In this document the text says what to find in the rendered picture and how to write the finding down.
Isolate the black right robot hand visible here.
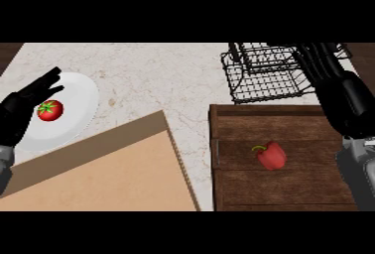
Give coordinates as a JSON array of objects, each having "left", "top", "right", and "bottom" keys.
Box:
[{"left": 294, "top": 42, "right": 375, "bottom": 141}]

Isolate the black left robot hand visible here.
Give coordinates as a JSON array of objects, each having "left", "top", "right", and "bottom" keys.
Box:
[{"left": 0, "top": 66, "right": 67, "bottom": 148}]

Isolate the red bell pepper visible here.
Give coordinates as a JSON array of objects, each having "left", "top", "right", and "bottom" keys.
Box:
[{"left": 251, "top": 141, "right": 288, "bottom": 172}]

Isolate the dark brown wooden tray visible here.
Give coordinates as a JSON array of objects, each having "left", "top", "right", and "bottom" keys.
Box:
[{"left": 208, "top": 103, "right": 361, "bottom": 212}]

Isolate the red tomato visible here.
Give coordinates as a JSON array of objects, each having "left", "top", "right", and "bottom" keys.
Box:
[{"left": 37, "top": 99, "right": 65, "bottom": 122}]

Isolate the white oval plate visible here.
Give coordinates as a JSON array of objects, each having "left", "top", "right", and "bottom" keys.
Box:
[{"left": 14, "top": 71, "right": 101, "bottom": 152}]

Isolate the pale wooden cabinet door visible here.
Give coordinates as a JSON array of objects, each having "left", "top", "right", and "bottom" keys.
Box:
[{"left": 0, "top": 109, "right": 203, "bottom": 212}]

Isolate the black wire tiered basket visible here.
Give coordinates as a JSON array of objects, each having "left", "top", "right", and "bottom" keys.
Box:
[{"left": 220, "top": 42, "right": 355, "bottom": 105}]

